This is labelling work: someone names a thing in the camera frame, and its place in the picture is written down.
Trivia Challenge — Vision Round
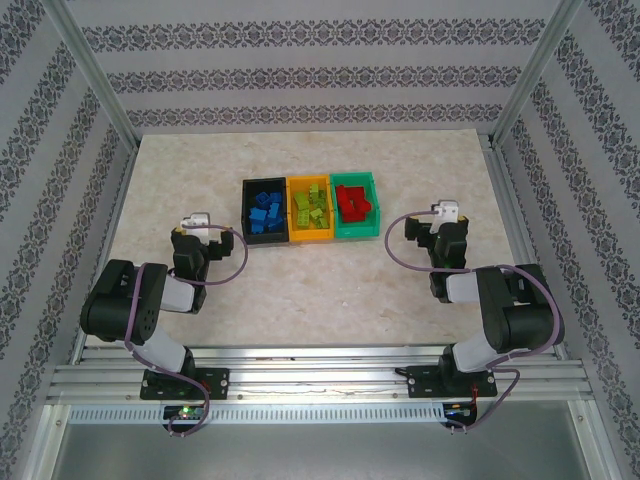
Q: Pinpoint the aluminium side rail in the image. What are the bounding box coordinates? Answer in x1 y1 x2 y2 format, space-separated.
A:
487 142 569 356
69 144 141 354

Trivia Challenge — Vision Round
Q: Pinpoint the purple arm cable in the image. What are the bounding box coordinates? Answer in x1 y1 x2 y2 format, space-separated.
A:
122 224 249 440
385 212 566 435

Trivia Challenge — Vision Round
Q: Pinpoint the green plastic bin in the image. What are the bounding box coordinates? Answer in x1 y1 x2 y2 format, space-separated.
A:
329 170 383 241

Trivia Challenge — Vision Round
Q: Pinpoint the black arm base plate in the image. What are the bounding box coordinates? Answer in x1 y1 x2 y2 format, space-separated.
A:
139 367 231 402
406 364 500 400

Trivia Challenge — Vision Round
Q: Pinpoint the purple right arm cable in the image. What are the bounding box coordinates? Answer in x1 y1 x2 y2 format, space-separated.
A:
385 212 566 435

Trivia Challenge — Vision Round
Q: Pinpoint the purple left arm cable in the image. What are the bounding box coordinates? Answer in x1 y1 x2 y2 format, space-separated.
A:
122 224 249 440

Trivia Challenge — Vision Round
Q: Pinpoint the yellow plastic bin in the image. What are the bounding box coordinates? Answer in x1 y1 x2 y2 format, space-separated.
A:
286 173 335 245

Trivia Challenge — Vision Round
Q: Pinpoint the aluminium frame post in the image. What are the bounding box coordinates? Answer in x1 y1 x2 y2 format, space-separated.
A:
39 0 141 150
489 0 586 149

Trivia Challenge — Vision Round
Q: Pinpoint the grey slotted cable duct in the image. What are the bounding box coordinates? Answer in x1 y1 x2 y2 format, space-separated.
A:
66 403 449 425

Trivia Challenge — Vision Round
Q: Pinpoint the black plastic bin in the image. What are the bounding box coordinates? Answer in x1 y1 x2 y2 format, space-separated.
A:
241 177 291 246

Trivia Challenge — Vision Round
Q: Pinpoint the grey sheet metal panel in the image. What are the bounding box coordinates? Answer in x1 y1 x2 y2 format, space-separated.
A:
37 402 601 480

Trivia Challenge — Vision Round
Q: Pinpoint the aluminium rail beam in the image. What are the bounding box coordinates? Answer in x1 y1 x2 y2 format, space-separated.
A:
47 343 594 404

